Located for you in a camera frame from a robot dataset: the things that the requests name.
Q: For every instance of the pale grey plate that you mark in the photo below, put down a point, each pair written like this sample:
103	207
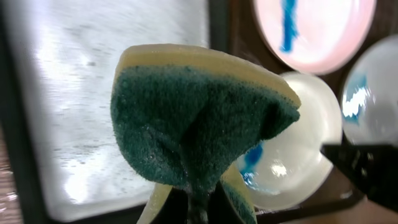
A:
369	97

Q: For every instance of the white plate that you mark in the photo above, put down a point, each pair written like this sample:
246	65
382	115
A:
314	36
284	171

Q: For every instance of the green and yellow sponge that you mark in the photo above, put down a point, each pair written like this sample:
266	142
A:
183	114

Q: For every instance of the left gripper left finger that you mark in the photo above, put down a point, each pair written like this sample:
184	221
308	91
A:
174	210

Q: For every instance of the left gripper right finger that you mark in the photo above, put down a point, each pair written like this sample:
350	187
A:
220	208

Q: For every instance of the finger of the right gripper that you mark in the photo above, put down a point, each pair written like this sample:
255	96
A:
371	168

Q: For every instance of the black tray with white water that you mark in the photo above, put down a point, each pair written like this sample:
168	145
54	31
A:
58	63

